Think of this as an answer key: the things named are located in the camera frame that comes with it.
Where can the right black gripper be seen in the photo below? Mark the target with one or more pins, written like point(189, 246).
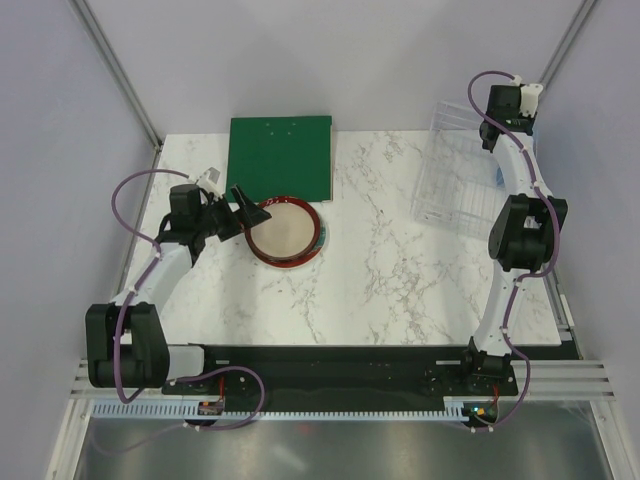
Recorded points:
point(531, 121)

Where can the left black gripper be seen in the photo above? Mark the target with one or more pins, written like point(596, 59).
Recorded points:
point(252, 214)

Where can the dark red plate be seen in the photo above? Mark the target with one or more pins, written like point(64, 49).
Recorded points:
point(285, 264)
point(292, 231)

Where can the dark red plate front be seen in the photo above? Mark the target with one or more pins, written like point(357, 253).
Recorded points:
point(285, 264)

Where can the red and teal floral plate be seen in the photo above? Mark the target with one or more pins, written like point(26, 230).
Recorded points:
point(322, 239)

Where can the blue plate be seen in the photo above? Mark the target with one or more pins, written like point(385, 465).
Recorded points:
point(499, 176)

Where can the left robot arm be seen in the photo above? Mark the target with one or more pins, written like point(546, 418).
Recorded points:
point(126, 345)

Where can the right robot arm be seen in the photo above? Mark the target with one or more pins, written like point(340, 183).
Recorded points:
point(524, 239)

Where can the clear dish rack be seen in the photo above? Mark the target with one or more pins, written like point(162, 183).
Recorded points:
point(456, 188)

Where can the green board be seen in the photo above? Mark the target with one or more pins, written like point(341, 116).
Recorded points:
point(281, 156)

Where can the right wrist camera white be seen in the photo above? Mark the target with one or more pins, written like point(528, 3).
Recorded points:
point(529, 96)

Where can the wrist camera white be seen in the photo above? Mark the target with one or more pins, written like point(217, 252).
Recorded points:
point(529, 96)
point(208, 182)

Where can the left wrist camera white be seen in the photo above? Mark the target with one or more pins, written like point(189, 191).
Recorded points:
point(208, 182)

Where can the right aluminium frame post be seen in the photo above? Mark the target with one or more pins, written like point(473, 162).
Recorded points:
point(545, 34)

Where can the aluminium frame post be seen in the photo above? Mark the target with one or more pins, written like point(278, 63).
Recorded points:
point(545, 34)
point(103, 46)

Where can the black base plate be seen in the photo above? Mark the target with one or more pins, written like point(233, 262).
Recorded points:
point(339, 377)

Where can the white cable duct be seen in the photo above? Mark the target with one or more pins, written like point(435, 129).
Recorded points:
point(452, 409)

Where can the left aluminium frame post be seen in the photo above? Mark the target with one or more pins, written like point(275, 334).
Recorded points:
point(103, 46)

